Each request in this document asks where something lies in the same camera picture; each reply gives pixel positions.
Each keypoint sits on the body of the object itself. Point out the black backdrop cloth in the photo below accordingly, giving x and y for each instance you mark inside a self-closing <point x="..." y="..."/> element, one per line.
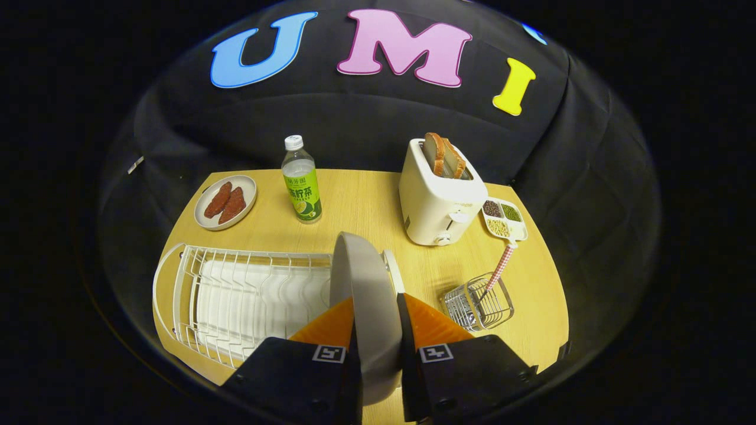
<point x="354" y="118"/>

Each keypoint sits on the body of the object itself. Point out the white divided bean dish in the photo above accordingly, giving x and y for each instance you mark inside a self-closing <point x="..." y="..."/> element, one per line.
<point x="502" y="219"/>

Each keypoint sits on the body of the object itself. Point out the beige plate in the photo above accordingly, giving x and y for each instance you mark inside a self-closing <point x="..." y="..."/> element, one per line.
<point x="369" y="307"/>

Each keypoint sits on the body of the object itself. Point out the red-brown meat slice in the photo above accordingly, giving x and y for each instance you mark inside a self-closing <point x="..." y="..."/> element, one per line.
<point x="233" y="206"/>
<point x="218" y="200"/>

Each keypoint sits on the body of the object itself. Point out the white toaster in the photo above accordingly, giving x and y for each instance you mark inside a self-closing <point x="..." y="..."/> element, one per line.
<point x="434" y="206"/>

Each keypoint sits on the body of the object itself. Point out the white drip tray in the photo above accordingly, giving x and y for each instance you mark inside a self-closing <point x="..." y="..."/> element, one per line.
<point x="260" y="301"/>

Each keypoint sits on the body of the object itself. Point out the green label drink bottle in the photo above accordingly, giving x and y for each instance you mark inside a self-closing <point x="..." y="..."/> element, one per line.
<point x="301" y="189"/>

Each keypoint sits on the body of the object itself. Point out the small beige saucer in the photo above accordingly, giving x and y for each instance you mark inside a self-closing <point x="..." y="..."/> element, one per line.
<point x="204" y="221"/>

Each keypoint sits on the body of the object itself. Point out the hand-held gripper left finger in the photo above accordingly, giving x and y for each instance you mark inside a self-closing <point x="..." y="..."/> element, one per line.
<point x="283" y="378"/>

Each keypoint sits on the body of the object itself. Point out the silver clip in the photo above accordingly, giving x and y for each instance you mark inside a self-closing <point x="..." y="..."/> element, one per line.
<point x="136" y="164"/>

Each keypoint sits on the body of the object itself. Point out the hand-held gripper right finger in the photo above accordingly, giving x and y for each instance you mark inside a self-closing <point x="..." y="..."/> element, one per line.
<point x="407" y="354"/>

